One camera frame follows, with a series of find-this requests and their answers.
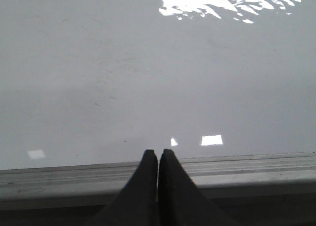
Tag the white whiteboard with aluminium frame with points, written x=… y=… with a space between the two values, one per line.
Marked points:
x=87 y=85

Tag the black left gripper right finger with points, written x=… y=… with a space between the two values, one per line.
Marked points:
x=181 y=203

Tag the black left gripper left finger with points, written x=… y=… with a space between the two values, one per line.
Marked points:
x=135 y=203

